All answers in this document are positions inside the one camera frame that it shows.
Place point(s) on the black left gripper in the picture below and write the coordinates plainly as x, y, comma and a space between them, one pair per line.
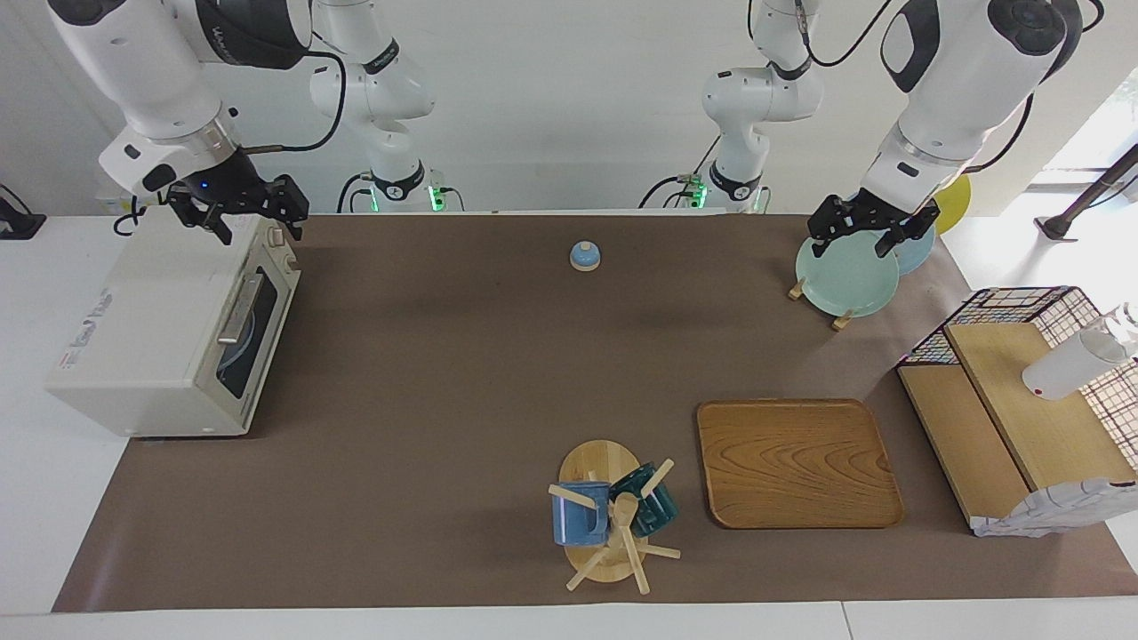
867, 218

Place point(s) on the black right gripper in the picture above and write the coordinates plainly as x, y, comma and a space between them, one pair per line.
236, 187

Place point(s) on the light blue serving plate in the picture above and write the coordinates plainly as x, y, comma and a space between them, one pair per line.
228, 366

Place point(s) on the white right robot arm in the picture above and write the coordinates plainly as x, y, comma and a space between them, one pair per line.
151, 71

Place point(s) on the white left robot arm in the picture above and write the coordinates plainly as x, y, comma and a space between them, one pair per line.
960, 89

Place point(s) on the cream toaster oven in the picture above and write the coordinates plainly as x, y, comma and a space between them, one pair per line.
151, 311

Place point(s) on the mint green plate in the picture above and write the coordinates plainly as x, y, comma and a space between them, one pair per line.
845, 280

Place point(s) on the light blue racked plate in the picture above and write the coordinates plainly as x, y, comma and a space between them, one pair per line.
916, 253

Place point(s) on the wooden plate rack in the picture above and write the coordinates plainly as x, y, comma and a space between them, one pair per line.
842, 320

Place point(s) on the yellow plate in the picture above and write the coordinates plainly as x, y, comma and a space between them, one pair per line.
956, 200

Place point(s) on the wooden step shelf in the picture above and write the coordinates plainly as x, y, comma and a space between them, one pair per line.
1022, 391

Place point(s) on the wooden tray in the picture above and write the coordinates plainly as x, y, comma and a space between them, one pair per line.
800, 462

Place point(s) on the black clamp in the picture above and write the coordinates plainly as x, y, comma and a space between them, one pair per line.
18, 222

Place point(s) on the black stand leg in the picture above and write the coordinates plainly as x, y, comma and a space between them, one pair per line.
1089, 191

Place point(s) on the white cup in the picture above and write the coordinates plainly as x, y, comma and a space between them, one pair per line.
1071, 364

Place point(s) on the brown table mat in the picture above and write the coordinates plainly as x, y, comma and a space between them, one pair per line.
444, 400

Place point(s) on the dark green mug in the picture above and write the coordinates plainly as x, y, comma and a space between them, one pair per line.
653, 507

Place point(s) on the white patterned cloth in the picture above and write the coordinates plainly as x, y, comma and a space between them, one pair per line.
1058, 507

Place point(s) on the wooden mug tree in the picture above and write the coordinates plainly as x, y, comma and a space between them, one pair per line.
596, 462

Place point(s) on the blue mug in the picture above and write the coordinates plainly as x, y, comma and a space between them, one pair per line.
578, 520

